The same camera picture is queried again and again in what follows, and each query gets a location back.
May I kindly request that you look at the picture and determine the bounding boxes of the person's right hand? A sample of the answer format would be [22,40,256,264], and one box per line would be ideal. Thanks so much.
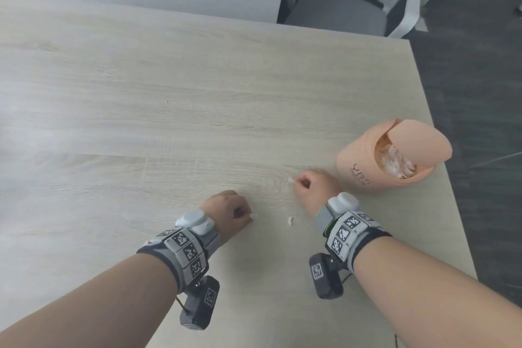
[294,169,344,218]

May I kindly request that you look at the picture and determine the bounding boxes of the person's left hand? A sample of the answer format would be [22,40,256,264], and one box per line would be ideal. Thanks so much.
[199,191,254,245]

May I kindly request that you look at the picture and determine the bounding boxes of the person's left forearm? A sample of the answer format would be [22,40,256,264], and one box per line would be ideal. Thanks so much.
[0,253,181,348]

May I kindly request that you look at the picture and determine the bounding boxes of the person's right forearm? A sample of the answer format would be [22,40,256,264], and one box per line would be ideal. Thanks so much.
[352,235,522,348]

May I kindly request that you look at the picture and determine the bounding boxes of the white wrist tracker puck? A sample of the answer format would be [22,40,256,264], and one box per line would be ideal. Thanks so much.
[175,210,215,236]
[328,193,361,218]

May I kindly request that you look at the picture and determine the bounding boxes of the pink desktop trash bin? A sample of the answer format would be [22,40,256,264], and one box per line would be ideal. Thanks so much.
[336,118,453,194]

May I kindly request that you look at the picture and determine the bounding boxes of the grey marker wristband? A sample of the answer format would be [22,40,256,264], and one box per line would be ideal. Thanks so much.
[316,205,393,275]
[136,219,221,294]

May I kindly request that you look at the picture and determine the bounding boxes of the white scraps inside bin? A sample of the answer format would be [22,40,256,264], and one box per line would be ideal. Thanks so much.
[377,144,417,179]

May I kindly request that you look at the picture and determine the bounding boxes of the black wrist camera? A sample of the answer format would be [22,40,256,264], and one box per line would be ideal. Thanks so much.
[308,253,344,300]
[179,276,221,330]

